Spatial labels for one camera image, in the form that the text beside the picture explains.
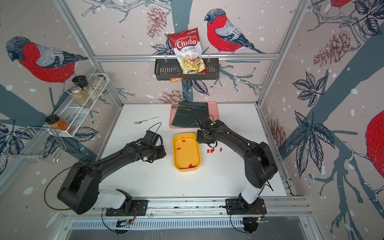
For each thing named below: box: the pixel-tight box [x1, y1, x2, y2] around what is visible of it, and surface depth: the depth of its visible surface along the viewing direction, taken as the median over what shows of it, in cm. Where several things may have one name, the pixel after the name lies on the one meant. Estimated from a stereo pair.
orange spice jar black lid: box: [45, 114, 75, 135], surface depth 62 cm
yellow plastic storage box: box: [172, 132, 202, 172], surface depth 94 cm
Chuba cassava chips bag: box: [167, 27, 209, 83], surface depth 86 cm
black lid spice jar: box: [72, 75, 89, 90], surface depth 75 cm
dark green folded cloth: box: [171, 101, 209, 128], surface depth 118 cm
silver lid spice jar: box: [70, 86, 93, 108], surface depth 74 cm
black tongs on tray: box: [171, 104, 206, 111], surface depth 120 cm
